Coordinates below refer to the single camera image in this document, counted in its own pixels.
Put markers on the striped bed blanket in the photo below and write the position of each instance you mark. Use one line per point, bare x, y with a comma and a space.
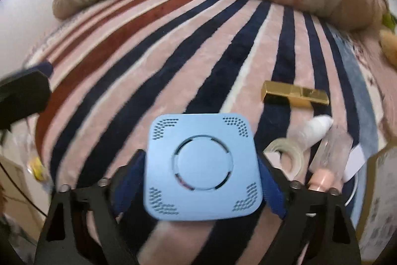
122, 63

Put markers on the light blue square device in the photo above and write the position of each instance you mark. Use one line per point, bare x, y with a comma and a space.
201, 167

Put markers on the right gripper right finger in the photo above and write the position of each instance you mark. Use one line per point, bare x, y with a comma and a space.
315, 225

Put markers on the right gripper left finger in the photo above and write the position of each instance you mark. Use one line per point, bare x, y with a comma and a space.
81, 226

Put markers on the tan plush toy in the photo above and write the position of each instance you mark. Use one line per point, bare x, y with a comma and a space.
388, 41

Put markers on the gold rectangular box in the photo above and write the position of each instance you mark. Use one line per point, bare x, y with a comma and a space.
297, 95

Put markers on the clear tape roll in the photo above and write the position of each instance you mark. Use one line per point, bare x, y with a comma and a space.
286, 155

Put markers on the cardboard box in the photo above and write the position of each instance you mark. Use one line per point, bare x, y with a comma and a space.
377, 222

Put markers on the white small tube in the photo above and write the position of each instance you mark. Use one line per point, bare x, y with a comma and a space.
308, 133

